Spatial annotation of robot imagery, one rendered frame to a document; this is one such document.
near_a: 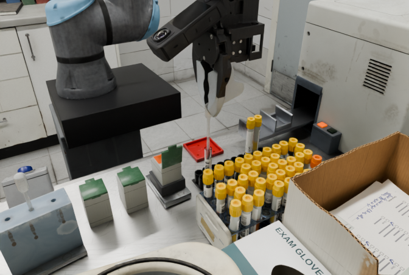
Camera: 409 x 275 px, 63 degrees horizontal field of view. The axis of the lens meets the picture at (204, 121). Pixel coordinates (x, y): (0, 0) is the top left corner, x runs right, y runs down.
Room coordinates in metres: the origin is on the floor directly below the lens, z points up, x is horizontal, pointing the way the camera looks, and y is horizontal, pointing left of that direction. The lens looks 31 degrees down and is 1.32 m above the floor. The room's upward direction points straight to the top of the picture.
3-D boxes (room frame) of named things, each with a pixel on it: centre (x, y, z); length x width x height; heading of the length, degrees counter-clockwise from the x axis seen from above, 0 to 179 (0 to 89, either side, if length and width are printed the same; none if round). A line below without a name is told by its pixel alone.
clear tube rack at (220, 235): (0.40, -0.10, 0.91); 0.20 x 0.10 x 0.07; 119
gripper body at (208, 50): (0.49, -0.03, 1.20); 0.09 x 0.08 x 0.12; 120
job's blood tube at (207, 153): (0.47, -0.01, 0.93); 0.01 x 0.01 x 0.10
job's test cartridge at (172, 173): (0.48, 0.07, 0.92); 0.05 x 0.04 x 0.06; 32
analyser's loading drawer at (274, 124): (0.67, -0.18, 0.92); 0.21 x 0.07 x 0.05; 119
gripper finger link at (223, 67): (0.46, -0.02, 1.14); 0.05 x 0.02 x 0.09; 30
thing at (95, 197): (0.41, 0.19, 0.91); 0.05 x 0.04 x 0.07; 29
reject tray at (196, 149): (0.61, 0.00, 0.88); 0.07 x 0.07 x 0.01; 29
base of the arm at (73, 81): (0.80, 0.31, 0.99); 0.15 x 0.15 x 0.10
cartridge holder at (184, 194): (0.48, 0.07, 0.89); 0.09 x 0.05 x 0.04; 32
